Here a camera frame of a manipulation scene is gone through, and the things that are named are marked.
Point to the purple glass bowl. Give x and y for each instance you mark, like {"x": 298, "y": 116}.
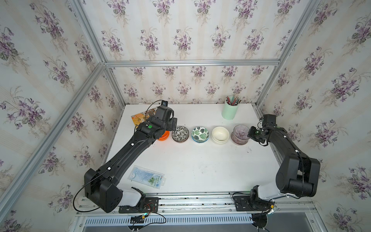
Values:
{"x": 240, "y": 135}

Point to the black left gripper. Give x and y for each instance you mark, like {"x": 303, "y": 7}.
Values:
{"x": 173, "y": 124}

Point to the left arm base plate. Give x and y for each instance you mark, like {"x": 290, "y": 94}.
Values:
{"x": 136, "y": 201}

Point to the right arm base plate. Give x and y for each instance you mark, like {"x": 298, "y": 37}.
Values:
{"x": 251, "y": 202}

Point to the dark patterned bowl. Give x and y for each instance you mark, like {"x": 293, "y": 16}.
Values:
{"x": 181, "y": 134}

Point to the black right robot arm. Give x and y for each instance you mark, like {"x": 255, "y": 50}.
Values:
{"x": 297, "y": 175}

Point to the clear plastic packet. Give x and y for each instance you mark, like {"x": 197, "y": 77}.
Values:
{"x": 147, "y": 177}

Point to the large cream bowl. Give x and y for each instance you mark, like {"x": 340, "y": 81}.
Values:
{"x": 220, "y": 135}

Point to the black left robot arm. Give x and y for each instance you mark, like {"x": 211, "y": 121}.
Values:
{"x": 100, "y": 186}

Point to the aluminium rail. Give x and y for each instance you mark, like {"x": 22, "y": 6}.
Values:
{"x": 220, "y": 202}

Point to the green leaf bowl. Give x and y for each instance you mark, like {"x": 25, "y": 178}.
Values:
{"x": 200, "y": 134}

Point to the pale green pen cup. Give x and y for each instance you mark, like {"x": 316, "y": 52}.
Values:
{"x": 230, "y": 107}

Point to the orange illustrated booklet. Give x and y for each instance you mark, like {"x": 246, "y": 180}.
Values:
{"x": 143, "y": 116}

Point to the orange bowl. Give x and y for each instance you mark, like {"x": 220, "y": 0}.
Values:
{"x": 164, "y": 136}

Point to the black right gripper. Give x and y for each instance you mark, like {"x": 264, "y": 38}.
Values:
{"x": 250, "y": 134}

